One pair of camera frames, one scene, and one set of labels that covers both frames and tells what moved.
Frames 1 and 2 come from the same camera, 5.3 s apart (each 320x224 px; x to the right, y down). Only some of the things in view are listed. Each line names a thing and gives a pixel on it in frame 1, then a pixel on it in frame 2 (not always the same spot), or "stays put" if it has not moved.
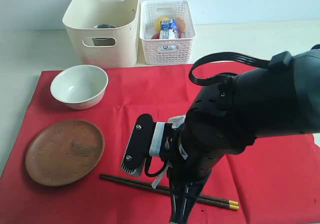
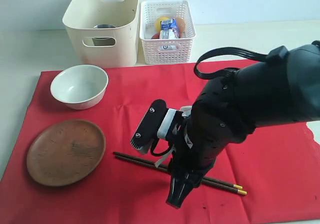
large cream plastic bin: (102, 21) stays put
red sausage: (156, 36) stays put
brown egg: (180, 24) stays put
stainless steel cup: (103, 41) stays put
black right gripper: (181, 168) -> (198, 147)
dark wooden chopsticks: (221, 200) -> (205, 178)
